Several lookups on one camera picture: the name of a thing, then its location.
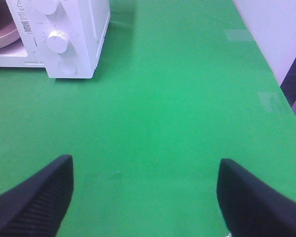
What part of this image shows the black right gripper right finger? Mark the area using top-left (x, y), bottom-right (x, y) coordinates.
top-left (216, 158), bottom-right (296, 237)

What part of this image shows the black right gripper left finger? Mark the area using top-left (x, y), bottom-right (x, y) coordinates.
top-left (0, 155), bottom-right (74, 237)

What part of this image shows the round white door button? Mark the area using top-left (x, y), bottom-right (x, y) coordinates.
top-left (58, 60), bottom-right (77, 75)

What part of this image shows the pink round plate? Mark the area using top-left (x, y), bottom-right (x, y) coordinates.
top-left (0, 2), bottom-right (21, 52)

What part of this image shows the green table mat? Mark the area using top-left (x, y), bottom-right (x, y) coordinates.
top-left (0, 0), bottom-right (296, 237)

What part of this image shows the lower white microwave knob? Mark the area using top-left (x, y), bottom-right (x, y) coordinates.
top-left (46, 30), bottom-right (69, 54)

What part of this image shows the white microwave knob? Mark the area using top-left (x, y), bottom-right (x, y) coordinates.
top-left (32, 0), bottom-right (60, 15)
top-left (46, 30), bottom-right (69, 54)

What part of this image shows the white microwave oven body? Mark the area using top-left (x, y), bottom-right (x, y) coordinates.
top-left (0, 0), bottom-right (111, 79)

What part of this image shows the upper white microwave knob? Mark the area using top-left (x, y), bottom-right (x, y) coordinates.
top-left (32, 0), bottom-right (60, 15)

